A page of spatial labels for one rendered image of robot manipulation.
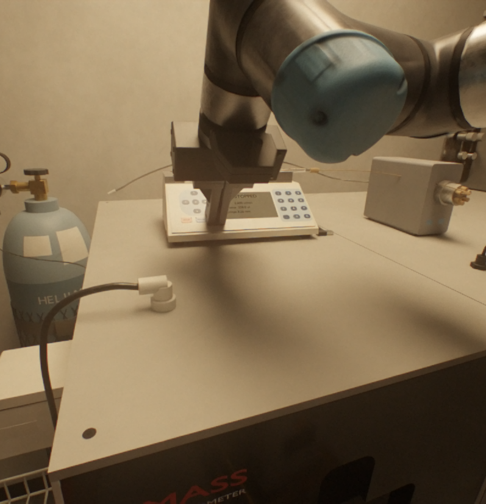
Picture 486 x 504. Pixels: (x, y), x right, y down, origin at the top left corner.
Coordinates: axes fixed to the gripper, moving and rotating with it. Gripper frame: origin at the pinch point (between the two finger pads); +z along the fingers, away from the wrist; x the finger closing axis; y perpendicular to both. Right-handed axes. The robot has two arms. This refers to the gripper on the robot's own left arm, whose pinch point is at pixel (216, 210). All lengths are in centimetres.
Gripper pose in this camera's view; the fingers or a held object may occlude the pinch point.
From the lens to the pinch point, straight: 49.0
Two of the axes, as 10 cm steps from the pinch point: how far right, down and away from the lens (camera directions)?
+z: -1.9, 5.5, 8.1
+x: -9.6, 0.6, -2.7
